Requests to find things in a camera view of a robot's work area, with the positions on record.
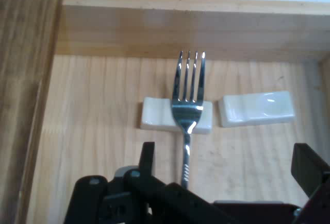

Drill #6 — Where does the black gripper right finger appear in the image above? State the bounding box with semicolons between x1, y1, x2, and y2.
290;143;330;224

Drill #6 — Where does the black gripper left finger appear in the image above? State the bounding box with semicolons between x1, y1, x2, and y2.
63;141;234;224

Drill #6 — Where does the white ceramic cutlery rest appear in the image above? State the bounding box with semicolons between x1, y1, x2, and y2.
140;96;213;134
218;90;296;128

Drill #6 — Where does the silver metal fork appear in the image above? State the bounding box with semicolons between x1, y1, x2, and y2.
171;50;207;190

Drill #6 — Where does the dark brown wooden cabinet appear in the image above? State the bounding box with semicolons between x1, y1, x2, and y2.
0;0;78;224

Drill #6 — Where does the light wooden drawer black handle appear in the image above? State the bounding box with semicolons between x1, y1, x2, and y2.
25;0;330;224

